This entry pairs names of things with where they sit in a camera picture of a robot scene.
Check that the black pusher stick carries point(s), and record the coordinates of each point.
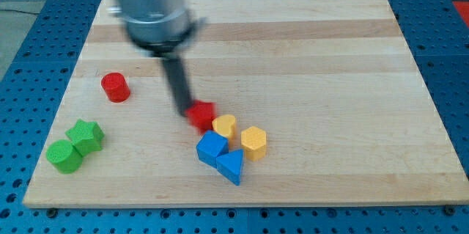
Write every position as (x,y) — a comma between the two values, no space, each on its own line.
(176,76)

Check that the red star block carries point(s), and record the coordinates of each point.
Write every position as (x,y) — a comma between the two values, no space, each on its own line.
(201,115)

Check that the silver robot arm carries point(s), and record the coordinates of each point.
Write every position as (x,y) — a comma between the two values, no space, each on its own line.
(163,28)

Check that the blue cube block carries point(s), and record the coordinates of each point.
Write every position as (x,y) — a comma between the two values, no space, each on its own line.
(210,146)

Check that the blue triangle block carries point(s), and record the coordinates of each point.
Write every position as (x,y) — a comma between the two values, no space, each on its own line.
(230,165)

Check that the red cylinder block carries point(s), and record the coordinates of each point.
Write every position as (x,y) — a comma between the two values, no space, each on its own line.
(115,87)

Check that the yellow heart block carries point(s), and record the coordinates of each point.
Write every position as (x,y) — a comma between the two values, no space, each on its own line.
(225,125)

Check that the yellow hexagon block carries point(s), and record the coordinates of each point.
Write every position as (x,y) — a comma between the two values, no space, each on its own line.
(254,143)

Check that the green star block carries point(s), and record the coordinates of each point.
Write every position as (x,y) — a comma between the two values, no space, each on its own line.
(86,137)

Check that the green cylinder block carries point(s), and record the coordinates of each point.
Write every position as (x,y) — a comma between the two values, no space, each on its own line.
(64,157)

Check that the wooden board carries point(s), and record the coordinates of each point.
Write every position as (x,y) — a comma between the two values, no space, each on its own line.
(348,117)

